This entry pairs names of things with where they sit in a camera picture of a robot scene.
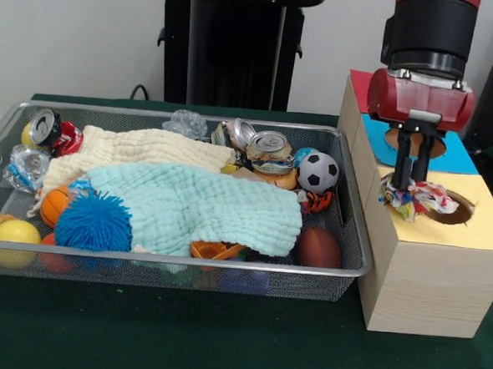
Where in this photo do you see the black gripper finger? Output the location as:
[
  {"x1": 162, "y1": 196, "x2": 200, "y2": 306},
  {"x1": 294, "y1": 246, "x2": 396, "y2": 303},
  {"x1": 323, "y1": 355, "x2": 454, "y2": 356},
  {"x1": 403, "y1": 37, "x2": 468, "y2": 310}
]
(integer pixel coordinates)
[
  {"x1": 412, "y1": 122, "x2": 439, "y2": 185},
  {"x1": 392, "y1": 118, "x2": 415, "y2": 191}
]

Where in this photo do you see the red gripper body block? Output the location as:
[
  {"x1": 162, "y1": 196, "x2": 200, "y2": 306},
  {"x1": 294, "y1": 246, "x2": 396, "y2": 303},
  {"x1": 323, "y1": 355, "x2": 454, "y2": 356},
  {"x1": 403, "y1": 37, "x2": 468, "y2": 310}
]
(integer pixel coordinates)
[{"x1": 364, "y1": 67, "x2": 477, "y2": 134}]

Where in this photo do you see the colourful frayed cloth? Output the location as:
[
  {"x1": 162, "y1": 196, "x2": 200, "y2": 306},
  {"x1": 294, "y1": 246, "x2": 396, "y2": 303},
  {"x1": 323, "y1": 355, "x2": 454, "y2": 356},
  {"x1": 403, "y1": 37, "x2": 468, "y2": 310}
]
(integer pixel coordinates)
[{"x1": 377, "y1": 172, "x2": 461, "y2": 227}]

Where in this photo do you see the light blue muslin cloth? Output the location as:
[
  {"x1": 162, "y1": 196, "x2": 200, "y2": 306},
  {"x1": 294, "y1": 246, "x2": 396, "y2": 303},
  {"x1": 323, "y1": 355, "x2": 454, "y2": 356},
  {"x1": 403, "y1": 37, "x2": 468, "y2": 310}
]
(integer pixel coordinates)
[{"x1": 82, "y1": 157, "x2": 306, "y2": 265}]

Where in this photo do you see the wooden box with three holes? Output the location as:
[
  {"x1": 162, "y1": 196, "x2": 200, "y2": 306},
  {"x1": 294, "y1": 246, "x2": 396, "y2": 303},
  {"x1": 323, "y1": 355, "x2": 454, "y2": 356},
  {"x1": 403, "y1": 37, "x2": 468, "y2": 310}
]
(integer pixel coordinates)
[{"x1": 325, "y1": 68, "x2": 493, "y2": 341}]

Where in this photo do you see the shallow mesh bin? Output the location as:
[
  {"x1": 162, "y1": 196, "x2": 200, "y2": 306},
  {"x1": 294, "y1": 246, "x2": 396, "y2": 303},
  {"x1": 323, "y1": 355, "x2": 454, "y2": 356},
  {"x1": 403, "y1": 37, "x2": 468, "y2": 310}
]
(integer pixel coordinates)
[{"x1": 0, "y1": 98, "x2": 381, "y2": 305}]

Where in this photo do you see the small soccer ball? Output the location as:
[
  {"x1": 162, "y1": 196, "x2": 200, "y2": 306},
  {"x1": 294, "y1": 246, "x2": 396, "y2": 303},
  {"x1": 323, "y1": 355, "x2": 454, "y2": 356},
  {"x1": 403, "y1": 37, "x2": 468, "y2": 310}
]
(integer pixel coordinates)
[{"x1": 296, "y1": 149, "x2": 342, "y2": 196}]

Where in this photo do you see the brown toy football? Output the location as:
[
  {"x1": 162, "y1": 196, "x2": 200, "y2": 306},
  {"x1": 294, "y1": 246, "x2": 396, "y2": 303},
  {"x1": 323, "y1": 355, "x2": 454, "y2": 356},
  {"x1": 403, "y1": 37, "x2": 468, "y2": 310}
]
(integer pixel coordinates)
[{"x1": 296, "y1": 225, "x2": 344, "y2": 270}]

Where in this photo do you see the crushed can with printed label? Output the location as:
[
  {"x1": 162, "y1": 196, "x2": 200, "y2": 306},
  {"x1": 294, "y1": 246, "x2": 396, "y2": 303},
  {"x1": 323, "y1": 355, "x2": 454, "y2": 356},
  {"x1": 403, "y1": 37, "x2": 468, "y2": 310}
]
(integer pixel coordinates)
[{"x1": 242, "y1": 129, "x2": 297, "y2": 175}]

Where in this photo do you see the crushed silver can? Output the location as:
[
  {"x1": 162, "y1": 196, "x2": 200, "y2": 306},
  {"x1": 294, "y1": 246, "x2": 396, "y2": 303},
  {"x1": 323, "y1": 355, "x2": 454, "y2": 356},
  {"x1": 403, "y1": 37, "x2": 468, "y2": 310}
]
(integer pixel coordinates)
[{"x1": 209, "y1": 115, "x2": 258, "y2": 153}]

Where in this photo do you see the dark green tablecloth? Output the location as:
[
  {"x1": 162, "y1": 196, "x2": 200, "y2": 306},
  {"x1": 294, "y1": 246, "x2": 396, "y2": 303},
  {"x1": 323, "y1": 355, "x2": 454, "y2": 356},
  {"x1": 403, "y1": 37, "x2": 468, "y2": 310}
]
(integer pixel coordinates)
[{"x1": 0, "y1": 89, "x2": 493, "y2": 369}]

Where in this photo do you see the cream muslin cloth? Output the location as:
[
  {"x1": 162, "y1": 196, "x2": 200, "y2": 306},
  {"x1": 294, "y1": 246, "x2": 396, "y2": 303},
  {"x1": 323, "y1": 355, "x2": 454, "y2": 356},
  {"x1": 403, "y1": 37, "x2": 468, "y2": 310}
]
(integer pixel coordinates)
[{"x1": 26, "y1": 120, "x2": 238, "y2": 230}]

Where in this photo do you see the blue spiky ball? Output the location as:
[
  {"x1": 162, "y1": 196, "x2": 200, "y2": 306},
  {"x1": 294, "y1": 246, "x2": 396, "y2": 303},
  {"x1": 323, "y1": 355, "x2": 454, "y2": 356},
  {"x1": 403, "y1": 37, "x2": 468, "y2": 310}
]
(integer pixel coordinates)
[{"x1": 53, "y1": 188, "x2": 137, "y2": 255}]

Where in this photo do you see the crushed red cola can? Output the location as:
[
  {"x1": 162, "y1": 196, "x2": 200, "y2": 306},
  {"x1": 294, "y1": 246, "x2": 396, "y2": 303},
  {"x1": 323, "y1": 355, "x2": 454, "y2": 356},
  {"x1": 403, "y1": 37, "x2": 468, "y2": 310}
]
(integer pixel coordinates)
[{"x1": 28, "y1": 108, "x2": 86, "y2": 159}]

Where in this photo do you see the small orange basketball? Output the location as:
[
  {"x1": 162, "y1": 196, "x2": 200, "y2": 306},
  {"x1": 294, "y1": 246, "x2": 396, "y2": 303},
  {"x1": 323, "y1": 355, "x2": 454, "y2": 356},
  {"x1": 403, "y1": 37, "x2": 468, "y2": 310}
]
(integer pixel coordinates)
[{"x1": 38, "y1": 184, "x2": 74, "y2": 230}]

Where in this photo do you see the yellow ball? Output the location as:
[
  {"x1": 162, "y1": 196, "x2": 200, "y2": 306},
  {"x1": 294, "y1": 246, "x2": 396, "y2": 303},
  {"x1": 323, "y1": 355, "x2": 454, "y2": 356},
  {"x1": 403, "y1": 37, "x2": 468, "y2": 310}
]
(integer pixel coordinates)
[{"x1": 0, "y1": 218, "x2": 43, "y2": 271}]

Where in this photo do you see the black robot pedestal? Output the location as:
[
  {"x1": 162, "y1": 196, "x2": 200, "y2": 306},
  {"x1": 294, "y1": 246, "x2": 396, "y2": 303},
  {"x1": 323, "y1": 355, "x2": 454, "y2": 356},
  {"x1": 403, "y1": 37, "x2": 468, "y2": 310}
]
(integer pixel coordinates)
[{"x1": 145, "y1": 0, "x2": 328, "y2": 114}]

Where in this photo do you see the black looped cable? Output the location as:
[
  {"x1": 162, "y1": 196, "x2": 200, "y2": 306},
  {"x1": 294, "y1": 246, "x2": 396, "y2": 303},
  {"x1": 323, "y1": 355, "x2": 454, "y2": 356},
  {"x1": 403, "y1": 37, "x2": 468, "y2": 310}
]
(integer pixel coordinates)
[{"x1": 129, "y1": 83, "x2": 152, "y2": 103}]

